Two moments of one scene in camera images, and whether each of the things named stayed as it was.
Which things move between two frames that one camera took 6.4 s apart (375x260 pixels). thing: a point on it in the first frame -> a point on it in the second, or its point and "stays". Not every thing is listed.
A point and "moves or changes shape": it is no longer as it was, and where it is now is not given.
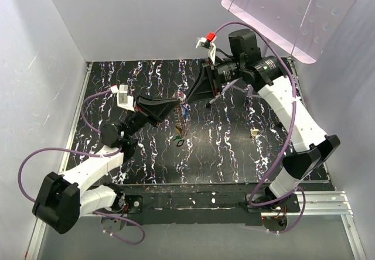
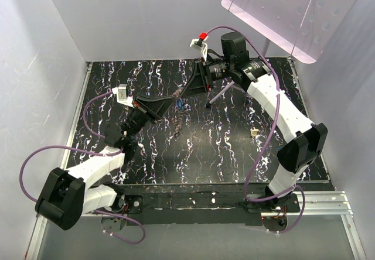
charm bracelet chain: [181, 112] moves or changes shape
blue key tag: [186, 112] moves or changes shape
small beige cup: [254, 132] stays
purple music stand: [301, 16] stays
